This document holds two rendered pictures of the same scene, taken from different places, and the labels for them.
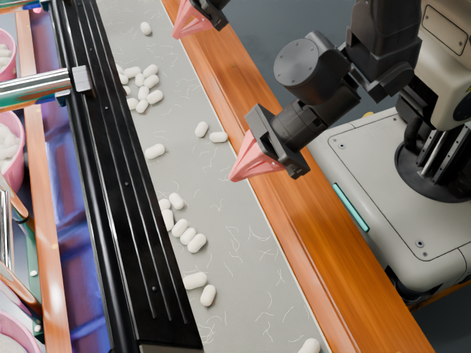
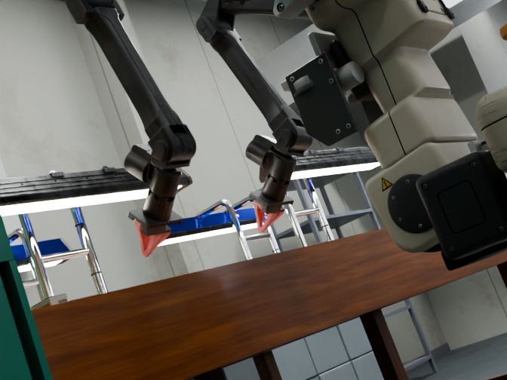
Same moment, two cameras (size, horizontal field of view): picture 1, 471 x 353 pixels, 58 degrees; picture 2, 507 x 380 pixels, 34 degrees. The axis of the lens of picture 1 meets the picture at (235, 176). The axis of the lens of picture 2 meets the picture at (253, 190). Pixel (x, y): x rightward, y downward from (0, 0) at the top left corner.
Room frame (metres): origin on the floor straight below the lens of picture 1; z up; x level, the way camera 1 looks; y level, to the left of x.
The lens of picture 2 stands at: (-0.26, -1.61, 0.57)
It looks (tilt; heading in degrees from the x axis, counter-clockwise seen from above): 11 degrees up; 60
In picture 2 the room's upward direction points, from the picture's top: 21 degrees counter-clockwise
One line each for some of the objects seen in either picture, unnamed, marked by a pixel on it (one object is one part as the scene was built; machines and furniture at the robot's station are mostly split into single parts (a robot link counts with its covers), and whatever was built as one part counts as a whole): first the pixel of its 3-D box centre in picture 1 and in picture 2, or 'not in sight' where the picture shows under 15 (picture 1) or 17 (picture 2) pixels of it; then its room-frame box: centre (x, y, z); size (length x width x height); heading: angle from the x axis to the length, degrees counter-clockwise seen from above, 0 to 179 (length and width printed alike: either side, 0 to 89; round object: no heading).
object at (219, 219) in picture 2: not in sight; (214, 222); (1.06, 1.02, 1.08); 0.62 x 0.08 x 0.07; 20
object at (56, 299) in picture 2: not in sight; (50, 305); (0.09, -0.22, 0.77); 0.06 x 0.04 x 0.02; 110
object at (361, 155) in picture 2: not in sight; (327, 160); (1.25, 0.49, 1.08); 0.62 x 0.08 x 0.07; 20
